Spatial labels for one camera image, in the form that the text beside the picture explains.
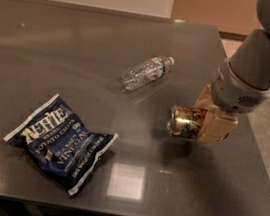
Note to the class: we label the clear plastic water bottle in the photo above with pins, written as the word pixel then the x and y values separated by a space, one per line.
pixel 146 72

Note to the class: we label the blue kettle chips bag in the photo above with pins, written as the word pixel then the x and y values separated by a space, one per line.
pixel 60 144

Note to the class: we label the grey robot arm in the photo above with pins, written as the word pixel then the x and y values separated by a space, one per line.
pixel 251 61

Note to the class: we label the orange gold soda can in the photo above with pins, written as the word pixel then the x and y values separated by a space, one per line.
pixel 185 122

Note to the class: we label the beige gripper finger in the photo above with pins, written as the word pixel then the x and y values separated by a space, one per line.
pixel 217 125
pixel 205 101

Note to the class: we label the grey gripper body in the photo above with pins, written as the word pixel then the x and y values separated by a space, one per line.
pixel 234 92

